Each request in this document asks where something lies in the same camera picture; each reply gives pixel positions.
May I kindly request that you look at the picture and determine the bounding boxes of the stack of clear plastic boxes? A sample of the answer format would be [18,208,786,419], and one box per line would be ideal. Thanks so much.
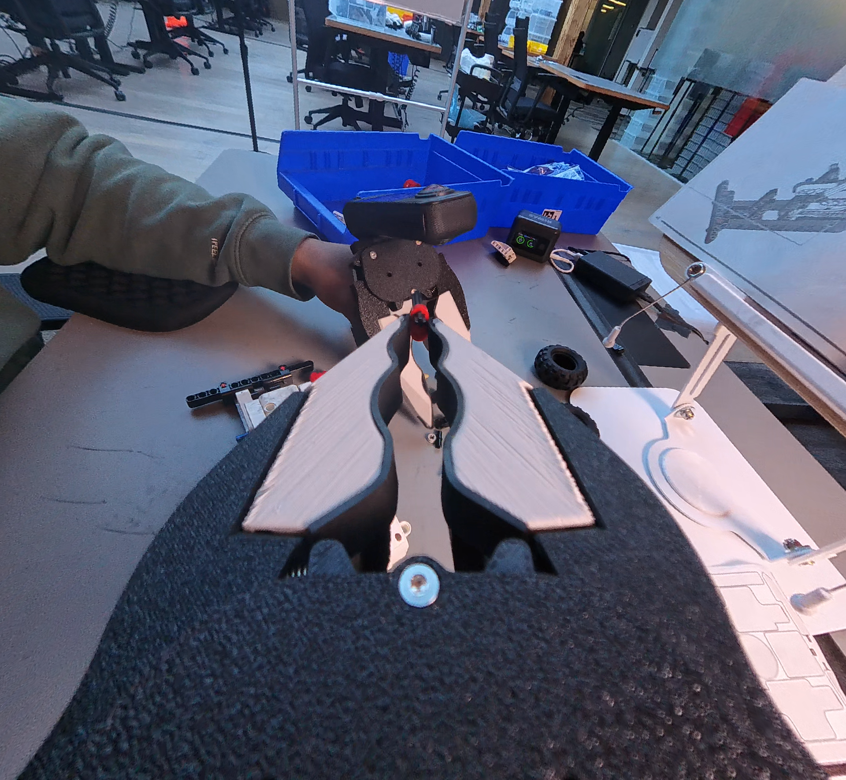
[505,0,564,55]

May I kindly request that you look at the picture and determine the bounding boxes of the black office chair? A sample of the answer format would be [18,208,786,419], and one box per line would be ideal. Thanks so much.
[0,0,126,100]
[129,0,229,75]
[304,0,405,131]
[446,17,576,140]

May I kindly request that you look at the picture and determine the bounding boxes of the white instruction booklet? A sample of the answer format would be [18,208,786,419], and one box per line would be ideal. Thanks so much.
[649,76,846,374]

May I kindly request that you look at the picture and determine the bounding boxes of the black adapter cable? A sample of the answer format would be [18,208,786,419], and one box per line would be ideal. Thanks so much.
[644,294,711,341]

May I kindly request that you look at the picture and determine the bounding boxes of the grey desk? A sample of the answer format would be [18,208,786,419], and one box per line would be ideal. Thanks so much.
[0,149,846,780]

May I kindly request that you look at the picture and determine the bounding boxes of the person's left hand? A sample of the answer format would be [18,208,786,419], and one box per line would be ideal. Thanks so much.
[291,237,362,320]

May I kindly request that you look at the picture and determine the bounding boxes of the black power adapter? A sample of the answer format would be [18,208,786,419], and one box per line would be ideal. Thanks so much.
[574,250,653,305]

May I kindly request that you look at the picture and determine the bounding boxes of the black chair armrest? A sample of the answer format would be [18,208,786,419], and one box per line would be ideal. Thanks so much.
[20,257,240,333]

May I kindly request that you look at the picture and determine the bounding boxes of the black power bank with screen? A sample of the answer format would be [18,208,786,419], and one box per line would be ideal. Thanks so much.
[508,211,563,263]

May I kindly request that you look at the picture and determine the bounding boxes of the storage shelf with bins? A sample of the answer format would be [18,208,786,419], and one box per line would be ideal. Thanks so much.
[634,76,774,181]

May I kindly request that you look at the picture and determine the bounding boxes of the clear plastic bags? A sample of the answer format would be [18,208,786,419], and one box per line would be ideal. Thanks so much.
[509,162,586,181]

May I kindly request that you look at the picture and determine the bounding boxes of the white sticker sheet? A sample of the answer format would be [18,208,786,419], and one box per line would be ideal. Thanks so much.
[710,562,846,768]

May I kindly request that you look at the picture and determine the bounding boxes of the small white red brick assembly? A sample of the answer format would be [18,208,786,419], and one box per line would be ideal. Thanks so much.
[398,304,438,427]

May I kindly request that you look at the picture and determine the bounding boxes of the white paper sheet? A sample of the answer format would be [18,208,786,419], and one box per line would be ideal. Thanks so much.
[611,241,672,292]

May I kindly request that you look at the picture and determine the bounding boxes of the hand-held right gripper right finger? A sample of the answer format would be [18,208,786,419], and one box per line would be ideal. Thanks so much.
[428,318,597,533]

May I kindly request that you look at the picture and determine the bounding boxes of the white booklet stand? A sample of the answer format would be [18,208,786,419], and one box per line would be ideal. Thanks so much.
[570,262,846,616]

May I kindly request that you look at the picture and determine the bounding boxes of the black desk mat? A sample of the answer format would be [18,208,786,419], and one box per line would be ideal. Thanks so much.
[558,251,691,371]

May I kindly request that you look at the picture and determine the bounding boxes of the person's green sweatshirt torso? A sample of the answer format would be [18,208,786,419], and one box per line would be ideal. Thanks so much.
[0,285,44,392]

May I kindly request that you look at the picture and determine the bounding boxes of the black toy tyre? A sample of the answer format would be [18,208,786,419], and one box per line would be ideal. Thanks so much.
[534,344,589,391]
[565,402,601,439]

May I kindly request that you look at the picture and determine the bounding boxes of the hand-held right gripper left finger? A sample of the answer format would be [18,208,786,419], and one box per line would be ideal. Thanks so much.
[241,318,411,535]

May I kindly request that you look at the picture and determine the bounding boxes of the person's left forearm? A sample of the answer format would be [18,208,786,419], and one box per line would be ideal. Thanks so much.
[0,96,318,302]

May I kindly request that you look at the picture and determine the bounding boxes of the wooden top table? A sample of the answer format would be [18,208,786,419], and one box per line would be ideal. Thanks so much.
[324,15,442,133]
[502,47,670,163]

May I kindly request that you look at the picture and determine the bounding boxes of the white brick toy truck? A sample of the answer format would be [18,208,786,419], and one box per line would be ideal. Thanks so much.
[186,360,457,573]

